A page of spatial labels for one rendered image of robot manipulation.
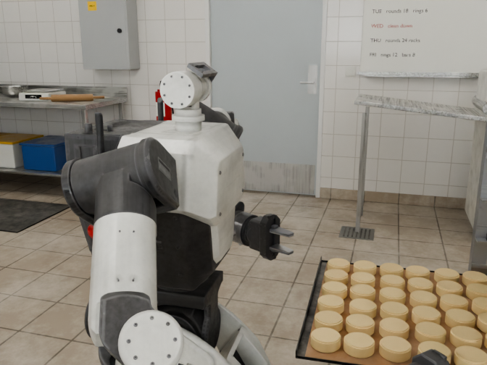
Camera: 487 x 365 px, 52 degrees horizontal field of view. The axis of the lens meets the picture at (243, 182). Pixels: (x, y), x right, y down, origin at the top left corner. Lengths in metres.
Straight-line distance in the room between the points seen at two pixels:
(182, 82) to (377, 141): 3.74
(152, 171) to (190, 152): 0.13
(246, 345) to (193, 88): 0.58
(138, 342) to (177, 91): 0.47
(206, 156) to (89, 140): 0.23
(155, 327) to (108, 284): 0.09
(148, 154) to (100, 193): 0.09
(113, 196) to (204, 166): 0.20
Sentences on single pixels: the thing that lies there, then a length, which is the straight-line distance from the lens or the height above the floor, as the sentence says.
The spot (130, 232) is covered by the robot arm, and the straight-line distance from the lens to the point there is 0.71.
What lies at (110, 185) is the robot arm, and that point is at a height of 1.16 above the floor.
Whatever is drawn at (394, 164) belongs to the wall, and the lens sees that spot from 4.61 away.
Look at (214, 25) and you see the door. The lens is 4.82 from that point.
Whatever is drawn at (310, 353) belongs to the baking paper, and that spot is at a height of 0.86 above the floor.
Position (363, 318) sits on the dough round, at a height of 0.88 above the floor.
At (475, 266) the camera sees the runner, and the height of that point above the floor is 0.88.
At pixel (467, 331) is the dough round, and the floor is 0.88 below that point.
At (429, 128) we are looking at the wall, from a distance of 4.57.
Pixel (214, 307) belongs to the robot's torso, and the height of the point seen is 0.82.
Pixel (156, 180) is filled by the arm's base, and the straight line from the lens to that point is 0.75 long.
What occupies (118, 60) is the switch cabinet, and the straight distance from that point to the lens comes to 4.97.
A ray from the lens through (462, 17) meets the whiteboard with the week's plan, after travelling 4.52.
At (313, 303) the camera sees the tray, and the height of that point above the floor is 0.86.
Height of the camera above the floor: 1.35
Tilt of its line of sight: 15 degrees down
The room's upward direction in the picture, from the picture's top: straight up
